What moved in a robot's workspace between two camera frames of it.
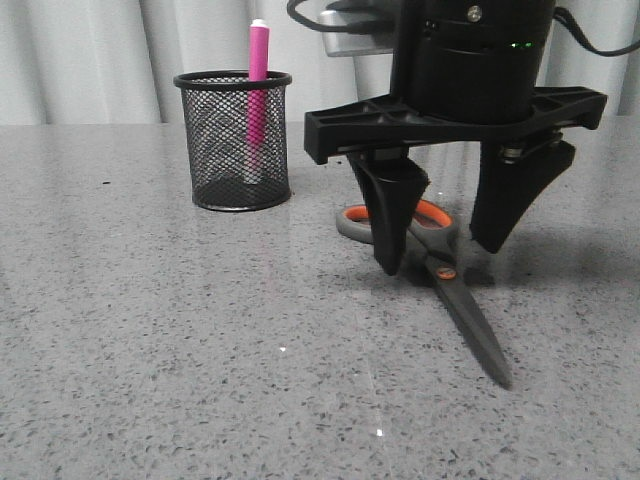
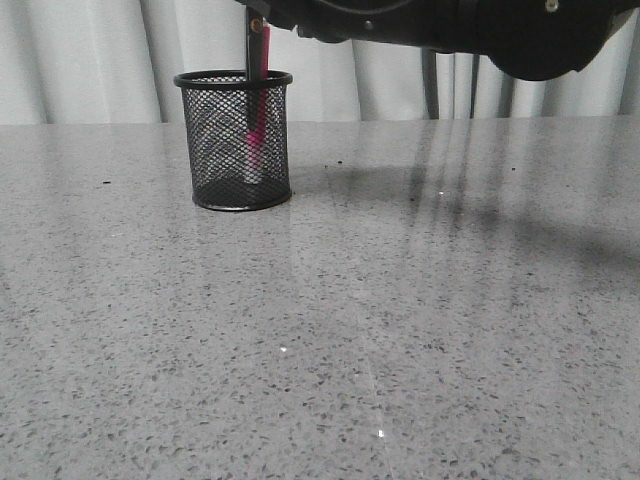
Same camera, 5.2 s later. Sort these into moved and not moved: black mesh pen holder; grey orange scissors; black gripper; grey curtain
Moved: grey orange scissors; black gripper
Not moved: black mesh pen holder; grey curtain
